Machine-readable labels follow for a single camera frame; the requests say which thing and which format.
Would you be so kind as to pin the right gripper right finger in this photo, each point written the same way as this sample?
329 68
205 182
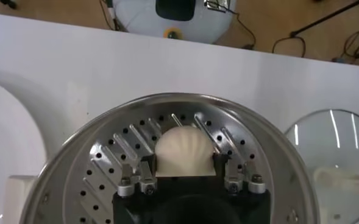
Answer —
234 179

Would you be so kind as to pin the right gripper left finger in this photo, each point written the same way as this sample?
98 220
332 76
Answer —
145 181

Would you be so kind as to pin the white steamed baozi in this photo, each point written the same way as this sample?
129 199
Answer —
183 152

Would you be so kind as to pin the glass pot lid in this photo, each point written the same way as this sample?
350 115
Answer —
334 146

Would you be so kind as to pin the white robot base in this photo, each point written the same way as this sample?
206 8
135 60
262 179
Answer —
142 18

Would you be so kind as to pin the steel perforated steamer basket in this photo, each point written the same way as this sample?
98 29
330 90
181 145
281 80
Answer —
106 170

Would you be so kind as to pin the white round plate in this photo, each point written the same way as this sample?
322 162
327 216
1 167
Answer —
8 137

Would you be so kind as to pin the black floor stand rod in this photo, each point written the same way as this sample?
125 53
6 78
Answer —
293 34

